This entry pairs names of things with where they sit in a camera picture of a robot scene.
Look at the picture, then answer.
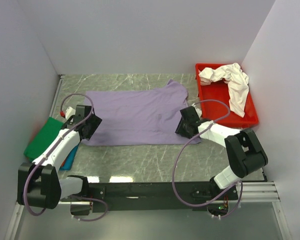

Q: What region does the purple t-shirt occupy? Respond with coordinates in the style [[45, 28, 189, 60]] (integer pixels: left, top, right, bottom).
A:
[[82, 79, 188, 147]]

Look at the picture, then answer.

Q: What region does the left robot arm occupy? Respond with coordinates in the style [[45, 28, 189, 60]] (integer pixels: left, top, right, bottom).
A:
[[17, 105, 102, 209]]

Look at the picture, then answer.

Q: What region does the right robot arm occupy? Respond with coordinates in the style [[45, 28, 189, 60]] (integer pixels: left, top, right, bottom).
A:
[[175, 106, 268, 200]]

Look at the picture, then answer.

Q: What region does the blue folded t-shirt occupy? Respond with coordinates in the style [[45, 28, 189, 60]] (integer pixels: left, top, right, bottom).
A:
[[59, 145, 79, 171]]

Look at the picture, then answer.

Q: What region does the green folded t-shirt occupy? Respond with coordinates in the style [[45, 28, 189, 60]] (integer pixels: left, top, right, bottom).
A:
[[23, 117, 63, 162]]

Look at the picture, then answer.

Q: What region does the red plastic bin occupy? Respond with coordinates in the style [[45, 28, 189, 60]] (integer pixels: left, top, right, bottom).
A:
[[194, 63, 260, 128]]

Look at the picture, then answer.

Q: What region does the white t-shirt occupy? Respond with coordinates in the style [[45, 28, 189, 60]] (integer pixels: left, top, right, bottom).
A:
[[198, 62, 250, 118]]

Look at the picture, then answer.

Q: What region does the black base beam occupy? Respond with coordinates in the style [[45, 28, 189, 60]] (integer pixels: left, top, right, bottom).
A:
[[59, 181, 241, 216]]

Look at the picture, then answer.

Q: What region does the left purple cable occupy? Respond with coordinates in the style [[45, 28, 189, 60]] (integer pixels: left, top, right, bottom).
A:
[[22, 93, 109, 222]]

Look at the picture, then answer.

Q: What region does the purple cable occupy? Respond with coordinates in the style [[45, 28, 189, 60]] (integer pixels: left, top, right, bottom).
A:
[[22, 93, 109, 222], [171, 99, 244, 219]]

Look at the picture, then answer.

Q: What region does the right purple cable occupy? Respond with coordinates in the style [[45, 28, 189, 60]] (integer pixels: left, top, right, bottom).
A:
[[171, 99, 244, 219]]

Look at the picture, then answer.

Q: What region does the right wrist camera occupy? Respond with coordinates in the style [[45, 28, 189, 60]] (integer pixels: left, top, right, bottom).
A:
[[191, 103, 202, 118]]

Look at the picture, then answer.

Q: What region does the aluminium rail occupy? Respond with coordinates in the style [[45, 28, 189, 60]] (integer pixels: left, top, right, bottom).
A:
[[58, 182, 281, 206]]

